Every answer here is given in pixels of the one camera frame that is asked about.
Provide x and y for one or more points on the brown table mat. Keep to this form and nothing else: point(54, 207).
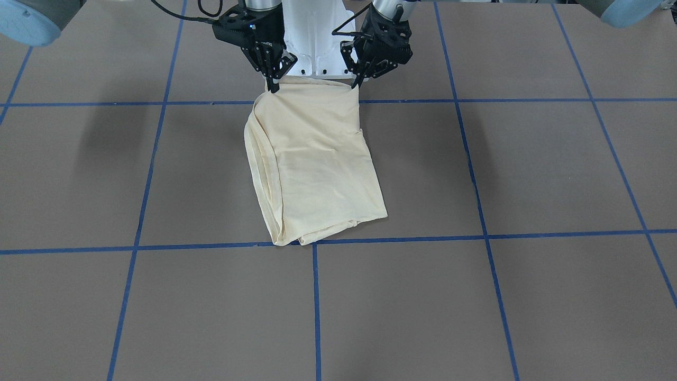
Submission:
point(526, 156)

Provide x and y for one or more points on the beige long-sleeve printed shirt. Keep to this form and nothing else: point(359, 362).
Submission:
point(311, 168)

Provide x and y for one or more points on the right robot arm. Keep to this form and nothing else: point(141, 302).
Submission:
point(39, 23)

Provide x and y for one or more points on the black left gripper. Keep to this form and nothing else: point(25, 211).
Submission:
point(372, 35)

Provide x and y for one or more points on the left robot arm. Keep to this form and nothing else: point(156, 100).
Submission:
point(618, 14)

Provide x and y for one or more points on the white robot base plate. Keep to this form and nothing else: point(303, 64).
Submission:
point(308, 36)

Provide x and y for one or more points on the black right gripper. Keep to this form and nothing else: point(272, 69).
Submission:
point(268, 36)

